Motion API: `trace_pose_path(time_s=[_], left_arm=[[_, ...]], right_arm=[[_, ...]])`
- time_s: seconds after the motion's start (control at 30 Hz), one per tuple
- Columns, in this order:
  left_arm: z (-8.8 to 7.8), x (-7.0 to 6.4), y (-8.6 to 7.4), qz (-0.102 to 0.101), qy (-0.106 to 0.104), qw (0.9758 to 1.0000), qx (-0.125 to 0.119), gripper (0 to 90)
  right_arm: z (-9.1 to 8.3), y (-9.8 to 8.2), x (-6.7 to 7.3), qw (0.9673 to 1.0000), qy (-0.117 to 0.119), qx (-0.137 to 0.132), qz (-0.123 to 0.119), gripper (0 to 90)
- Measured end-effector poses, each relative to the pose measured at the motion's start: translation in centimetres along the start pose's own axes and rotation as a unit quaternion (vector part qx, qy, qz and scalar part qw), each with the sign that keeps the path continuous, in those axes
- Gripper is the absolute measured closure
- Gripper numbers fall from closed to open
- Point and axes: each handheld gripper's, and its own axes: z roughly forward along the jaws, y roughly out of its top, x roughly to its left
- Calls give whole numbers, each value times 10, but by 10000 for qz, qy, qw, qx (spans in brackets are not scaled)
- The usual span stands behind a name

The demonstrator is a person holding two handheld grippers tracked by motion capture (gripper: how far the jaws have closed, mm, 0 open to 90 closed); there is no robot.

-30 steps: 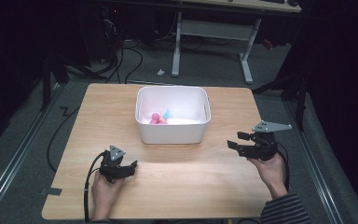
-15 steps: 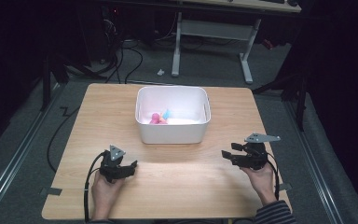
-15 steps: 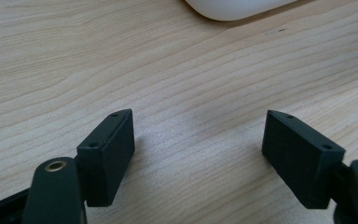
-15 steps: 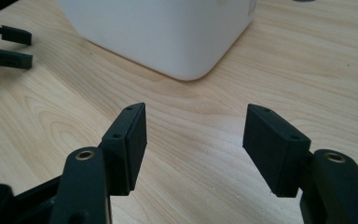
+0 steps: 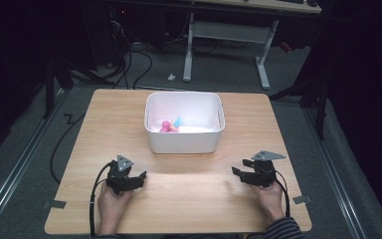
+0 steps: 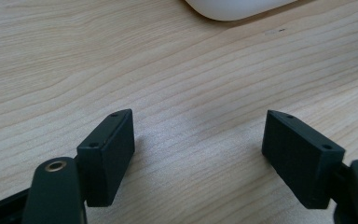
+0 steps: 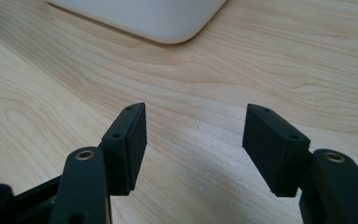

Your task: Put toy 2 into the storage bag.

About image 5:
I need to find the left hand-held gripper black cable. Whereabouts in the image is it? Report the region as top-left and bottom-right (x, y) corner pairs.
(89, 161), (113, 238)

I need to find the bundle of black cables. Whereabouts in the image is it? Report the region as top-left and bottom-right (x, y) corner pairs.
(109, 19), (154, 91)

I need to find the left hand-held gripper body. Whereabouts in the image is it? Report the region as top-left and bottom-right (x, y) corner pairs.
(105, 153), (137, 197)

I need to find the black metal stand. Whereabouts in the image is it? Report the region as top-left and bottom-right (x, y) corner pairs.
(268, 74), (333, 141)

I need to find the grey tape piece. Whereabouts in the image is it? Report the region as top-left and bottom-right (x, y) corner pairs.
(291, 194), (312, 205)
(42, 198), (68, 210)

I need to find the white-legged desk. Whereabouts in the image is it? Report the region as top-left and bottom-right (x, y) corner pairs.
(107, 0), (323, 92)

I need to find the person's left hand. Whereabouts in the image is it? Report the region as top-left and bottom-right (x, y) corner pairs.
(96, 181), (134, 231)

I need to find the hand-held gripper black cable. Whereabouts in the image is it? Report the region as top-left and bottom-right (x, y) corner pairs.
(274, 169), (291, 218)
(89, 161), (113, 238)

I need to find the pink spiky toy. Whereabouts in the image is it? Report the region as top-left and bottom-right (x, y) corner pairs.
(159, 119), (174, 133)

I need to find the black floor cable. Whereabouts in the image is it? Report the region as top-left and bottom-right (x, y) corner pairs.
(49, 113), (87, 185)

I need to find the right hand-held gripper black cable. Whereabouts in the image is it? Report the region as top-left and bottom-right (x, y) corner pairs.
(274, 169), (291, 218)

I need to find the person's right hand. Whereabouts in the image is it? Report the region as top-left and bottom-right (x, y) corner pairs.
(249, 180), (287, 223)

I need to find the white plastic bin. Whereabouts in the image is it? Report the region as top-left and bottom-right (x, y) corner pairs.
(143, 91), (227, 155)

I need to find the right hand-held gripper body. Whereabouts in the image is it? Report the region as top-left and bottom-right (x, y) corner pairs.
(240, 149), (287, 189)

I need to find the metal floor rail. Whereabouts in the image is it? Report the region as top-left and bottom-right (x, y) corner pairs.
(301, 107), (368, 239)
(0, 89), (72, 235)

